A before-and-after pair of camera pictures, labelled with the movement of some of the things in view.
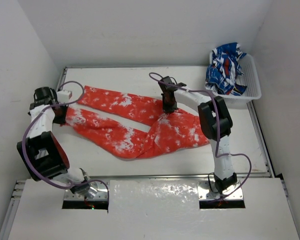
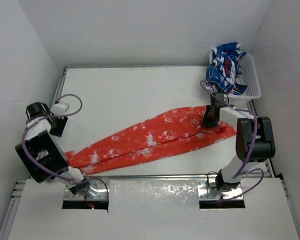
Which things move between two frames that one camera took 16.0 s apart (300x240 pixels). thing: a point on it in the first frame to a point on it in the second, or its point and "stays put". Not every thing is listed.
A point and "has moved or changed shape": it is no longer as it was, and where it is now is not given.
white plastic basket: x=249 y=78 stays put
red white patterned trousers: x=168 y=133 has moved or changed shape
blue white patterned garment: x=222 y=73 stays put
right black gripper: x=168 y=109 to x=206 y=121
